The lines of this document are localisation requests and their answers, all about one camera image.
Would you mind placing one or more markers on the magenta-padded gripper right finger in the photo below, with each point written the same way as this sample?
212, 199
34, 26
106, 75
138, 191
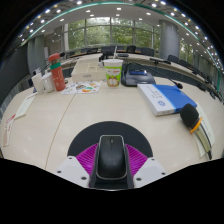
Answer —
136, 159

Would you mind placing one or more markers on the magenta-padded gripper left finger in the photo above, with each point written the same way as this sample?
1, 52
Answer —
86, 159

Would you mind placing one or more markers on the black computer mouse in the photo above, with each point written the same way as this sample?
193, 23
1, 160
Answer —
111, 158

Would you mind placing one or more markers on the black mouse pad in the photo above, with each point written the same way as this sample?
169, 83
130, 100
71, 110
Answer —
86, 135

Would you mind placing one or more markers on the blue and white book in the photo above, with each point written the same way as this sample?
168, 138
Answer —
166, 98

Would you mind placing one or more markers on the black handheld microphone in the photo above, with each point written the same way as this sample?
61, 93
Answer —
189, 115

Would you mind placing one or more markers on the colourful printed leaflet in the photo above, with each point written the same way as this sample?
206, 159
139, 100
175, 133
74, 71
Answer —
81, 87

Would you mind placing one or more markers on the white paper sheet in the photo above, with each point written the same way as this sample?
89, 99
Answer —
206, 126

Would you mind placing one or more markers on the dark conference desk device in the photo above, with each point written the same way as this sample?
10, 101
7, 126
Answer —
138, 78

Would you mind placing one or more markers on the white booklet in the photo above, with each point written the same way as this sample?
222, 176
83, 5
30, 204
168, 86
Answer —
25, 106

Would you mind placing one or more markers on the red and white pamphlet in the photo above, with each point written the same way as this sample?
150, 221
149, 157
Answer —
8, 130

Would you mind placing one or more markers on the black gooseneck microphone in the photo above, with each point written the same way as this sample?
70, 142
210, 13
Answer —
180, 86

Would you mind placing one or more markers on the green printed drink cup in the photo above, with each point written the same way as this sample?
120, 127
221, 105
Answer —
113, 74

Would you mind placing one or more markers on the white cardboard box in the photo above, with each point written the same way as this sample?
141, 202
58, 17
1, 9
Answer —
87, 70

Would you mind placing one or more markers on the red drink bottle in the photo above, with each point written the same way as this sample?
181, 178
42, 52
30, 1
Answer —
58, 75

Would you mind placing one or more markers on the white paper cup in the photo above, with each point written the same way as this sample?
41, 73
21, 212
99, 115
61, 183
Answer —
36, 83

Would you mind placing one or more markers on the long curved conference desk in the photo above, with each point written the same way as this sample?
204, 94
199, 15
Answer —
143, 60

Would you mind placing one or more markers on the dark office chairs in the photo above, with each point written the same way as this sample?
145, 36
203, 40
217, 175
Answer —
173, 59

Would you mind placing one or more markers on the ceiling lights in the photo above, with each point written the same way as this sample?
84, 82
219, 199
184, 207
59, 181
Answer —
79, 2

